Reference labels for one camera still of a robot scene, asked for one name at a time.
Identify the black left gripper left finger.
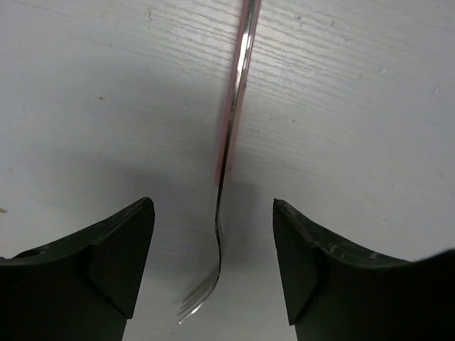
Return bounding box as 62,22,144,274
1,197,155,340

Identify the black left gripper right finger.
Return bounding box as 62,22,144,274
272,200,454,340

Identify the pink handled fork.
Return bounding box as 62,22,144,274
178,1,262,325

